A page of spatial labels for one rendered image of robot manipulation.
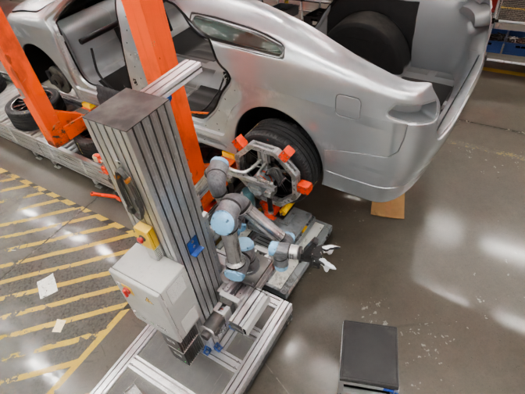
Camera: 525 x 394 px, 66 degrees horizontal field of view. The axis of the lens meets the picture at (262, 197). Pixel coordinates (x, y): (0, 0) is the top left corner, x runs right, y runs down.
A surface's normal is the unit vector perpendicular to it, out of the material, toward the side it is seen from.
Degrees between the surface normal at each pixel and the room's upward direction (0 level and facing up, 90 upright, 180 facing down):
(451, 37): 90
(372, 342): 0
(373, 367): 0
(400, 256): 0
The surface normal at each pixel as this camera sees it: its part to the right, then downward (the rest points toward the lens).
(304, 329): -0.10, -0.72
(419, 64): -0.54, 0.62
